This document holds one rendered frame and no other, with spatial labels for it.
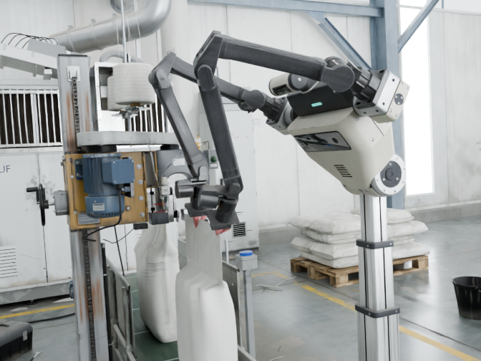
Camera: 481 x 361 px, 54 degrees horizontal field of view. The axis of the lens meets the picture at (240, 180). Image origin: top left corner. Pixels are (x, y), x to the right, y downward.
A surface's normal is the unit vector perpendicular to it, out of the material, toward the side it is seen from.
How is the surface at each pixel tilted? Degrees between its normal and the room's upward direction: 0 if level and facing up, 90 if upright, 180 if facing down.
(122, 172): 90
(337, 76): 117
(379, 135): 90
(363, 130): 90
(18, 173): 90
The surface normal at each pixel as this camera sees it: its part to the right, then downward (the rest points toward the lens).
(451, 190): 0.39, 0.03
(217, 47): 0.12, 0.50
